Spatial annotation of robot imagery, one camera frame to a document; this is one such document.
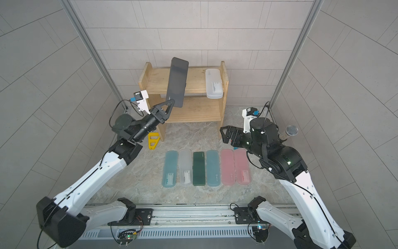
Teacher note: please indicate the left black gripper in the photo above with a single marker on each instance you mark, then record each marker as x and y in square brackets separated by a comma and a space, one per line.
[162, 118]

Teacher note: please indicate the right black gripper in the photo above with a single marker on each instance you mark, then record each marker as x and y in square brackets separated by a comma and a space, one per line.
[239, 133]

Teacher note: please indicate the pink pencil case plain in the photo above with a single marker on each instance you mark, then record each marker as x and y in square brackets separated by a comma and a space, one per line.
[228, 176]

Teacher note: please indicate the light blue pencil case bottom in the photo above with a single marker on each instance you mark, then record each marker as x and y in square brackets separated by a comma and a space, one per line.
[213, 168]

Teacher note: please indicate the pink pencil case with label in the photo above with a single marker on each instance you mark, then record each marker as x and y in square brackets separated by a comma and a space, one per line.
[242, 168]

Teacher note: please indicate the black pencil case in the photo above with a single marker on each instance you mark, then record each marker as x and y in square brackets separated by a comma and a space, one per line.
[177, 81]

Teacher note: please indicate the clear white pencil case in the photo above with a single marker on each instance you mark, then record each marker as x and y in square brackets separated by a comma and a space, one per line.
[185, 167]
[214, 88]

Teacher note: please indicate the dark green pencil case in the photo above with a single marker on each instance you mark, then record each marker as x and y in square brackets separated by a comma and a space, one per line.
[199, 168]

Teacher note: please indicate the light teal pencil case top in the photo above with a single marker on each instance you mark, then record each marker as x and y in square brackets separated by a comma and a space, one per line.
[170, 169]

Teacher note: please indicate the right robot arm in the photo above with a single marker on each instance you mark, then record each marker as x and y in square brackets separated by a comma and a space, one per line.
[288, 166]

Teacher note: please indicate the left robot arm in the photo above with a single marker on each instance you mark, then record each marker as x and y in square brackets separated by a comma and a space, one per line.
[65, 218]

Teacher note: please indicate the wooden two-tier shelf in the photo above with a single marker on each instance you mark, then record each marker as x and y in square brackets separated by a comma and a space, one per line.
[197, 107]

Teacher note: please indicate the right green circuit board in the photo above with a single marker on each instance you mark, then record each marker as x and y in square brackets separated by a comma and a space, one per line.
[259, 233]

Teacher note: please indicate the green circuit board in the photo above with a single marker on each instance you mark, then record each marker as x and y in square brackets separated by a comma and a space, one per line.
[259, 233]
[126, 237]

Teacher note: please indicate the left green circuit board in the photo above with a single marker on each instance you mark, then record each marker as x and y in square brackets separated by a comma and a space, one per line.
[126, 237]

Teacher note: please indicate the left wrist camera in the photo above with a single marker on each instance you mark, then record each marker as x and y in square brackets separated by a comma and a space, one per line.
[140, 98]

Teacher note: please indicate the yellow triangular plastic frame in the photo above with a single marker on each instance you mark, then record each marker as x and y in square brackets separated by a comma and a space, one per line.
[153, 140]

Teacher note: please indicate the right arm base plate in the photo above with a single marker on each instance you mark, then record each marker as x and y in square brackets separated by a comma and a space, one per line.
[242, 217]

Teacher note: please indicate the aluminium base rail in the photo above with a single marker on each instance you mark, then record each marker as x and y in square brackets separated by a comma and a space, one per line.
[198, 215]

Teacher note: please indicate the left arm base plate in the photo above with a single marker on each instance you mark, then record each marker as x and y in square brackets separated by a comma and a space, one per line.
[140, 217]

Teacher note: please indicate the left aluminium corner post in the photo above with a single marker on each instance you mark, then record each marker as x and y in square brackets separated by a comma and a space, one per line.
[80, 29]

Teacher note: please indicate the aluminium corner post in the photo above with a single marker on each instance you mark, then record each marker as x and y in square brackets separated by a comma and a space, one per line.
[314, 10]
[80, 29]

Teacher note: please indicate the right aluminium corner post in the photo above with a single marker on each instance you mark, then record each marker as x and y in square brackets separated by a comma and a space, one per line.
[314, 10]

